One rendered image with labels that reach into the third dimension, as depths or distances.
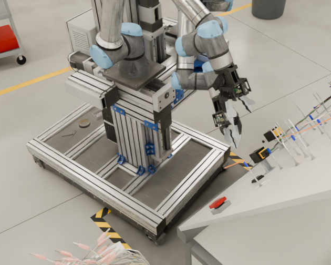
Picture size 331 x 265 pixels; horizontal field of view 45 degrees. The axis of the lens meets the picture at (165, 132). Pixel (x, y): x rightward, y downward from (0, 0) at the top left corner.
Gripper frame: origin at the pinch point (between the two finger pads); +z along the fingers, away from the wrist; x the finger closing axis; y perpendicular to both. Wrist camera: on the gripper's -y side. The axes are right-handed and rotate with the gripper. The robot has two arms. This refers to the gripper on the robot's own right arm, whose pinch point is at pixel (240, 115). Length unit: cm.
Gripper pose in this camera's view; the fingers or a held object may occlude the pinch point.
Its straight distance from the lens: 145.3
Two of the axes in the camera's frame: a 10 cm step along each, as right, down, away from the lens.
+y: 4.4, 1.5, -8.9
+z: 4.1, 8.4, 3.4
